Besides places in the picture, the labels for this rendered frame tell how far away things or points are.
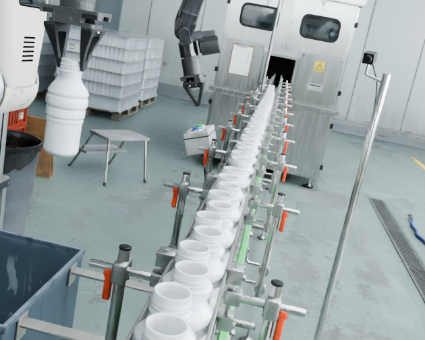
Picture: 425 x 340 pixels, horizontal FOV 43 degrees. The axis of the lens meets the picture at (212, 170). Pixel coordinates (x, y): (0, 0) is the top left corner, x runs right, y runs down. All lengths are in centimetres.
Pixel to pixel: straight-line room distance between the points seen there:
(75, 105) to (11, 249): 37
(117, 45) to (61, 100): 677
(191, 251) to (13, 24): 86
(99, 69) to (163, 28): 405
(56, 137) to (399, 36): 1076
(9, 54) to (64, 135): 44
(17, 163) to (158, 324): 264
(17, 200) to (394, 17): 940
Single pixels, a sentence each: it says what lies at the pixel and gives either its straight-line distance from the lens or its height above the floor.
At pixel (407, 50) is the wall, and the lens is 1154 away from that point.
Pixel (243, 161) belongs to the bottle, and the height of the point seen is 116.
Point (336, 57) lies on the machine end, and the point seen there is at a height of 142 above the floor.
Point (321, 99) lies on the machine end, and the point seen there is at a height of 97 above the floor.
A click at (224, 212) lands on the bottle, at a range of 78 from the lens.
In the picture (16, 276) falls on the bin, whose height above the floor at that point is 86.
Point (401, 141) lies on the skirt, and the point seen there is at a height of 7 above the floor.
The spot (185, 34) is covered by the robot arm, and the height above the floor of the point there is 139.
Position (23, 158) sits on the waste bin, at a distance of 308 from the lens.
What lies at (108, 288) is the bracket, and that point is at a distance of 76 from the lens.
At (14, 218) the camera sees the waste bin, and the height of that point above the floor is 22.
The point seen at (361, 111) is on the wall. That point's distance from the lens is 1147.
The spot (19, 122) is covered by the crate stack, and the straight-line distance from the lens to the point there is 447.
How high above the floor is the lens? 140
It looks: 14 degrees down
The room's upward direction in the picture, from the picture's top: 11 degrees clockwise
